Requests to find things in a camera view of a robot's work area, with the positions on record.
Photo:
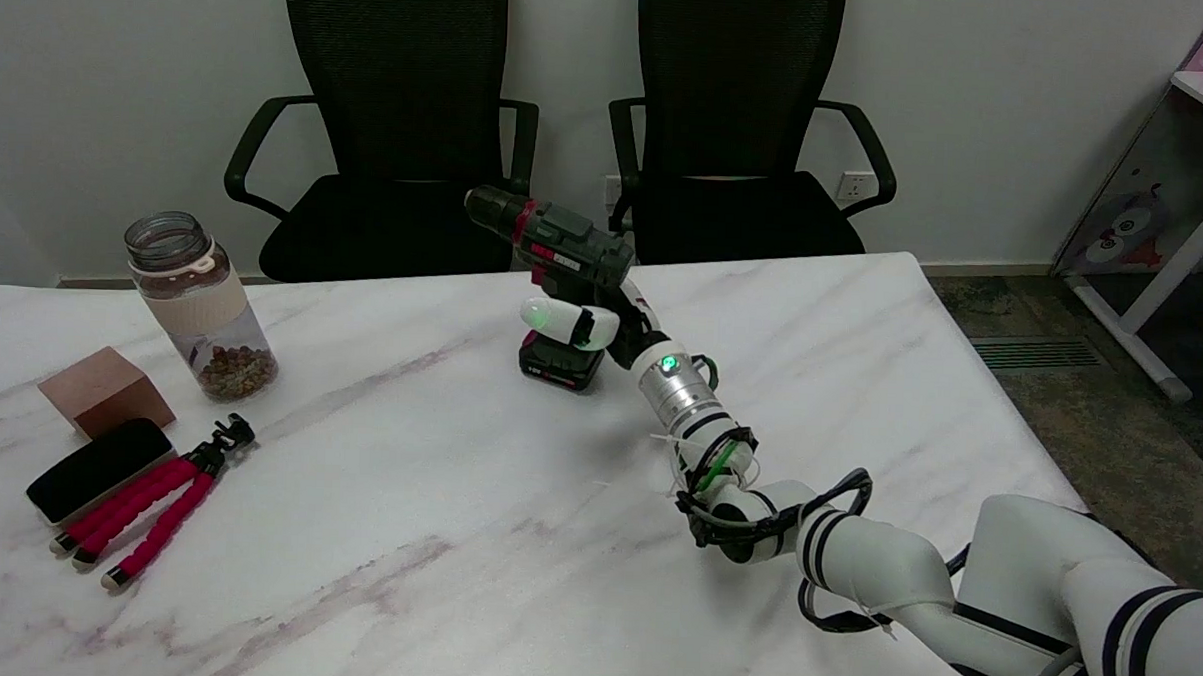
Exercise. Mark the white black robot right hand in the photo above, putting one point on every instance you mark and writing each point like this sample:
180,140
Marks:
562,320

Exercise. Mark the dark green power screwdriver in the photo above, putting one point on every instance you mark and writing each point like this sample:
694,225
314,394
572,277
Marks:
560,239

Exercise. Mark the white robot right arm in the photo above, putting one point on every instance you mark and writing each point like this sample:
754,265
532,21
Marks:
682,393

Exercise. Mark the black mesh office chair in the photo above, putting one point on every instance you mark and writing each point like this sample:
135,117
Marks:
740,103
390,90

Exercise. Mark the clear jar with nuts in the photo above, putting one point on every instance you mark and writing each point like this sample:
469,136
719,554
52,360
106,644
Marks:
197,309

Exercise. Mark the red flexible mini tripod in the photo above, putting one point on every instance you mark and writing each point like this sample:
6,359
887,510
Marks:
145,507

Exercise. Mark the brown wooden block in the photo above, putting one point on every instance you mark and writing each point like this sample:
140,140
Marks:
104,391

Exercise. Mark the dark floor vent grille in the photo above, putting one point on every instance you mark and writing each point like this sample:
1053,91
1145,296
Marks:
1033,353

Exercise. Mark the black whiteboard eraser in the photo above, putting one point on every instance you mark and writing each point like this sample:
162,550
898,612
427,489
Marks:
97,468

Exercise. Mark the white desk with cartoon panel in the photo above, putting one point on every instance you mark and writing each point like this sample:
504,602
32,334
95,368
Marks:
1167,188

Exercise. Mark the white wall socket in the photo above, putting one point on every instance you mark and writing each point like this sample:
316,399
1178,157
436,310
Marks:
855,186
612,190

